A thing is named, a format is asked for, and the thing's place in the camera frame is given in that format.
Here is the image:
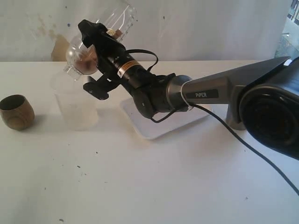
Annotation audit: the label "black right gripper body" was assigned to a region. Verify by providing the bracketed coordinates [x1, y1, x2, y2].
[93, 35, 131, 81]

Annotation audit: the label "brown contents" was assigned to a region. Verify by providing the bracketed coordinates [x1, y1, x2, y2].
[75, 52, 98, 75]

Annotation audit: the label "clear dome shaker lid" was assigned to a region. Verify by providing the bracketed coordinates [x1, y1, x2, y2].
[64, 34, 96, 80]

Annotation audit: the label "clear plastic shaker cup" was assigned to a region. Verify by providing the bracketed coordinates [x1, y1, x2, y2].
[96, 0, 137, 42]

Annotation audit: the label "brown wooden cup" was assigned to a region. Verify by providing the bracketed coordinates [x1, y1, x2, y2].
[0, 94, 35, 131]

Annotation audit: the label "stainless steel cup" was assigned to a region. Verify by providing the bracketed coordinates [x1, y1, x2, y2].
[225, 105, 246, 131]

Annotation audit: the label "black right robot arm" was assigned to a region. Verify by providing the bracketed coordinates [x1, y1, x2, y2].
[78, 20, 299, 159]

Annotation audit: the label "translucent white plastic cup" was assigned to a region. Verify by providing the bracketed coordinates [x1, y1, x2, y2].
[50, 70, 99, 130]

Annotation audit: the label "white rectangular tray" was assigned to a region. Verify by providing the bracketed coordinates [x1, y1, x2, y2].
[120, 98, 209, 140]

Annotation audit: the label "white zip tie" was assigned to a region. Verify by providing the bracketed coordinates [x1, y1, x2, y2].
[180, 80, 193, 111]

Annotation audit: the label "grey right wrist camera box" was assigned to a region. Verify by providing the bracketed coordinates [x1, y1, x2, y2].
[83, 76, 119, 100]

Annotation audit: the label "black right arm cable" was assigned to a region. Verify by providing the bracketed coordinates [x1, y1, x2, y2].
[125, 48, 299, 196]

